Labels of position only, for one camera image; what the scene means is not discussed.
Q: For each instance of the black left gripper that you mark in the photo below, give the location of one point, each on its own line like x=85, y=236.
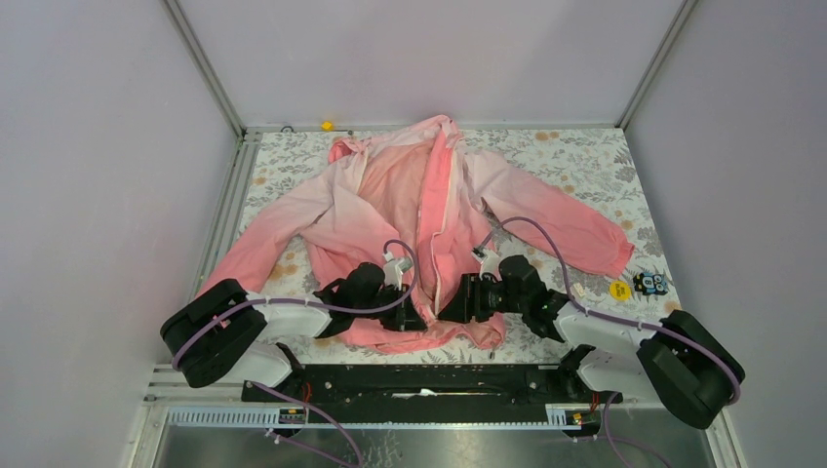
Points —
x=405, y=319

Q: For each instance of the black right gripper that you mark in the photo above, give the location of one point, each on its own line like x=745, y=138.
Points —
x=467, y=303

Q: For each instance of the pink zip-up jacket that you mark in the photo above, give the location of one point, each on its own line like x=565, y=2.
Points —
x=422, y=188

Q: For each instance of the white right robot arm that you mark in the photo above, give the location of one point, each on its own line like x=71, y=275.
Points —
x=676, y=362

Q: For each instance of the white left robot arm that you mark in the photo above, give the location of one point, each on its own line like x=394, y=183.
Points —
x=218, y=337

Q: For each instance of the yellow round token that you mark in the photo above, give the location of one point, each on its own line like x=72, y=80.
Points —
x=620, y=290

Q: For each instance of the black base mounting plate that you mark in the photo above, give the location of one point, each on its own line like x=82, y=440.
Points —
x=423, y=394

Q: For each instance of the small owl figurine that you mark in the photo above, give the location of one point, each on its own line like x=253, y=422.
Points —
x=647, y=283

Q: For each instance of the floral patterned table mat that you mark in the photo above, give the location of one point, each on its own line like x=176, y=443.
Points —
x=592, y=165

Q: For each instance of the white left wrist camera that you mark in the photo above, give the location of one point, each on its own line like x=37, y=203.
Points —
x=395, y=268

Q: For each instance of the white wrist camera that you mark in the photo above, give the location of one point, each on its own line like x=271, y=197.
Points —
x=489, y=262
x=395, y=268

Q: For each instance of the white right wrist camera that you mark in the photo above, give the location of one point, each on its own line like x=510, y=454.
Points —
x=489, y=262

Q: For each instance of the aluminium frame rail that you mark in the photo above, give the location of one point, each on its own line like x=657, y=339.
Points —
x=193, y=46

